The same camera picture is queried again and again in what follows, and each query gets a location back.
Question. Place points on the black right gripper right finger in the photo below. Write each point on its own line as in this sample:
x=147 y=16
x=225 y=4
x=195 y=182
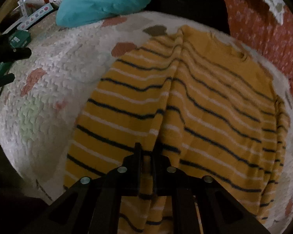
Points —
x=199 y=205

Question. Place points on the white patterned strip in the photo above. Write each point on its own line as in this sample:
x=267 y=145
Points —
x=36 y=17

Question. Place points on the white heart-patterned blanket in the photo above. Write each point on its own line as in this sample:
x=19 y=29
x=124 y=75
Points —
x=39 y=110

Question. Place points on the teal pillow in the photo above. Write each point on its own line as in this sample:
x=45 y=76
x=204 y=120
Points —
x=75 y=13

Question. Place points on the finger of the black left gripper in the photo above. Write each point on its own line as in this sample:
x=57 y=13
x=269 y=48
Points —
x=10 y=54
x=6 y=79

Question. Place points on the red floral bedsheet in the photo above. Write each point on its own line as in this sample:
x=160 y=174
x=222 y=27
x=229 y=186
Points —
x=251 y=22

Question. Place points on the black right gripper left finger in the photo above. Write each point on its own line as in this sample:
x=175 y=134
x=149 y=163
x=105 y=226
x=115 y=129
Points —
x=93 y=205

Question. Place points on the green box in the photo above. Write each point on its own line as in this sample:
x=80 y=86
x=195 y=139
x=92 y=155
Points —
x=19 y=39

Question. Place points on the yellow striped knit sweater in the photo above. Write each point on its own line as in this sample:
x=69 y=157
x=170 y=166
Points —
x=212 y=110

